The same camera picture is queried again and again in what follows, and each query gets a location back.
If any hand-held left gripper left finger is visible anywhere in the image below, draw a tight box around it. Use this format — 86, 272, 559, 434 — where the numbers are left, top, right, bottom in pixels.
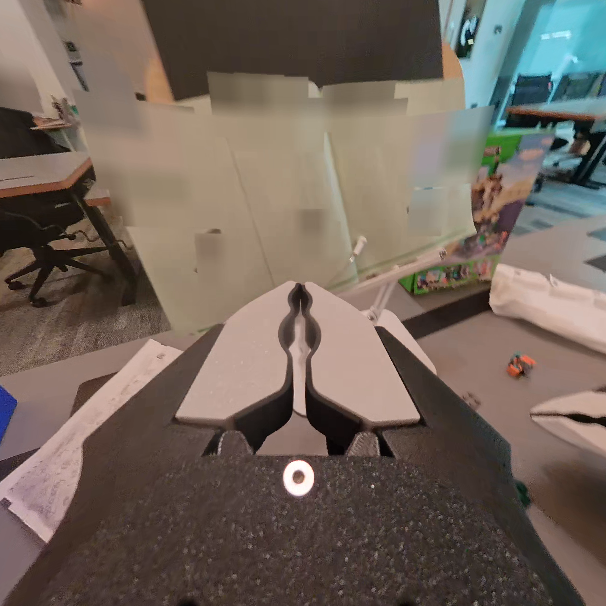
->
175, 281, 302, 451

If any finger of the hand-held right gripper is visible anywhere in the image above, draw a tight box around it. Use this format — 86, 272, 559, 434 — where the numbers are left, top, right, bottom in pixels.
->
530, 416, 606, 456
529, 386, 606, 421

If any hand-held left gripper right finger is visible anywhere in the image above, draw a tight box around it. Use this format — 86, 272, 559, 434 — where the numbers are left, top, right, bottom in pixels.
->
302, 282, 422, 454

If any grey brick baseplate build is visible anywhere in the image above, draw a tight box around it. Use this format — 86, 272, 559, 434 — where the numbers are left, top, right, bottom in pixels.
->
464, 392, 531, 511

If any grey desk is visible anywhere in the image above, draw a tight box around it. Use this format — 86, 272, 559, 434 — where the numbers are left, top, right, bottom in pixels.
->
0, 215, 606, 606

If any wood-edged office desk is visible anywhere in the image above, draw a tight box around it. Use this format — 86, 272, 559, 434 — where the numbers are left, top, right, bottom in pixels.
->
0, 151, 139, 307
506, 104, 606, 191

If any white book stand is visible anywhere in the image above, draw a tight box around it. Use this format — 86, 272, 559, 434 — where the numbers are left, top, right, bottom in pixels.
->
331, 235, 449, 376

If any orange teal brick figure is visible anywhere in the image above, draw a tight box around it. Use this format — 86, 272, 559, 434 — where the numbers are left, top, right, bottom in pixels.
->
506, 351, 538, 379

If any crumpled white paper bag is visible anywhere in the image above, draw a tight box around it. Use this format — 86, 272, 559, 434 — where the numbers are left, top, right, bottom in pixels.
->
489, 263, 606, 354

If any large printed paper bag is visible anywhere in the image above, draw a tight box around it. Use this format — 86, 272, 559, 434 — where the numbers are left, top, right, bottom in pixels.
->
0, 338, 184, 544

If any green toy set box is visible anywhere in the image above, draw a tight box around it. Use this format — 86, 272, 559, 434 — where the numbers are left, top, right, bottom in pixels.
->
399, 130, 557, 295

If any blue storage bin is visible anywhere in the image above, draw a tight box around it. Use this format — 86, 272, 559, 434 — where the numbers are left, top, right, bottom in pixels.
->
0, 383, 18, 447

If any black office chair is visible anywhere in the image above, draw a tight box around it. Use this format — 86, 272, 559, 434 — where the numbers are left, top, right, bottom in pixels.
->
0, 189, 113, 308
514, 72, 555, 102

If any small wooden shelf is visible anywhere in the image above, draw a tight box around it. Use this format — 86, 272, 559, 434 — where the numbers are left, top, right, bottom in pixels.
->
31, 95, 81, 132

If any dark panel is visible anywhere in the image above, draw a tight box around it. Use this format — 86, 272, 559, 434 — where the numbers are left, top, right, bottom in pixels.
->
142, 0, 444, 101

